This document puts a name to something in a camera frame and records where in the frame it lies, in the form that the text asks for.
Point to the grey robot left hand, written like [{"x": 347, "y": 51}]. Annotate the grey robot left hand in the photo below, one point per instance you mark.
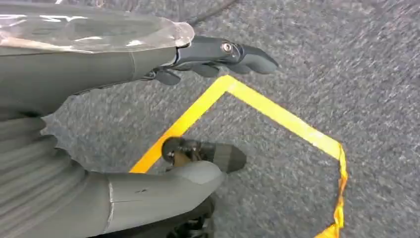
[{"x": 82, "y": 75}]

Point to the pale curved plastic shell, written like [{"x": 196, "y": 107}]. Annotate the pale curved plastic shell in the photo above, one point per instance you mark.
[{"x": 82, "y": 29}]

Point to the ribbed grey robot left arm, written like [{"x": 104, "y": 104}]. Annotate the ribbed grey robot left arm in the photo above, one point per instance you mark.
[{"x": 26, "y": 164}]

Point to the yellow floor tape frame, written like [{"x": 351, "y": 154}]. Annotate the yellow floor tape frame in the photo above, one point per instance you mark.
[{"x": 269, "y": 108}]

